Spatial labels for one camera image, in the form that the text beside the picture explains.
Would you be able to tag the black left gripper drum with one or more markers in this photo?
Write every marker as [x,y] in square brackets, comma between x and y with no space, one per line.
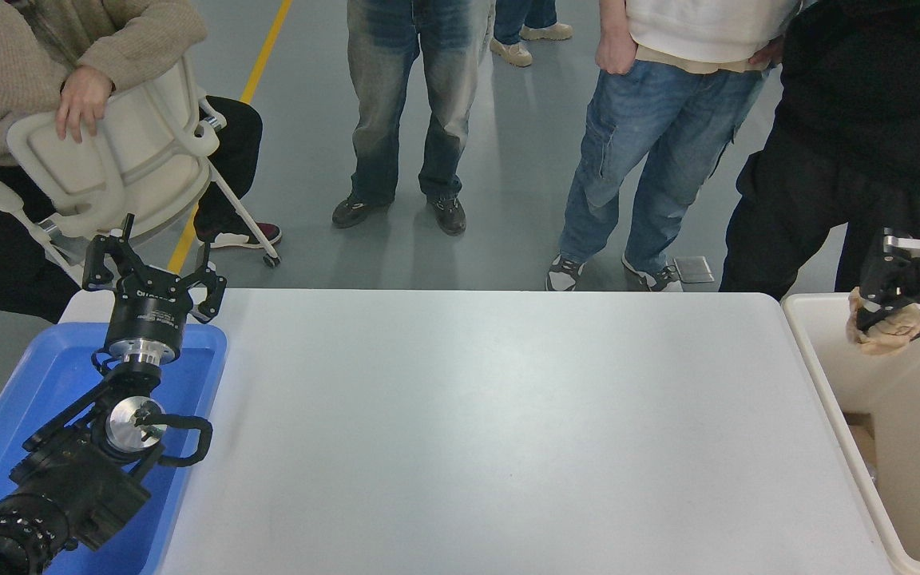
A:
[147,315]

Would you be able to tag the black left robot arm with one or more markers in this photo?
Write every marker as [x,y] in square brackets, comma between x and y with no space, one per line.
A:
[77,479]

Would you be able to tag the person's hand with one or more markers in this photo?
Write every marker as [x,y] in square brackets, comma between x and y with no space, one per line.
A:
[770,56]
[616,54]
[81,100]

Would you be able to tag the large pale bin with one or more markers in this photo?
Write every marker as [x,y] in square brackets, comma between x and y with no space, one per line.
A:
[907,415]

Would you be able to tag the cream plastic chair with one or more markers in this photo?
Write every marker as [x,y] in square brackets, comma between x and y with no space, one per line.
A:
[109,152]

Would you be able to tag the blue plastic tray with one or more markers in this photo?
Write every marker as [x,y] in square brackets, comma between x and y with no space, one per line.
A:
[37,383]

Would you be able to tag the grey metal floor plate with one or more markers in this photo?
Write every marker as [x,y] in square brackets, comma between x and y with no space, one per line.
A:
[693,269]

